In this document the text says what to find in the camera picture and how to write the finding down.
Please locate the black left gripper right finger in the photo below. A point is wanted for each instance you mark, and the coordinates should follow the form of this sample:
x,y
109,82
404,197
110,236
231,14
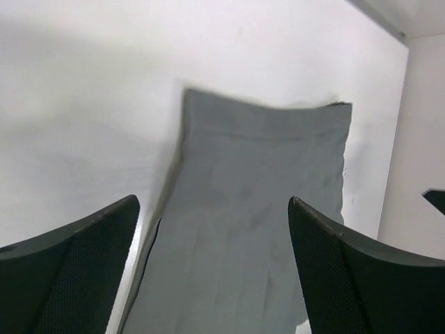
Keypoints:
x,y
352,283

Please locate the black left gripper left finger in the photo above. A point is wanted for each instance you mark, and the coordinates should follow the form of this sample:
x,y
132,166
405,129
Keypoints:
x,y
66,280

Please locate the grey pleated skirt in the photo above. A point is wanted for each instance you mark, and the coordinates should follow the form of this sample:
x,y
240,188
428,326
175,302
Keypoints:
x,y
222,260

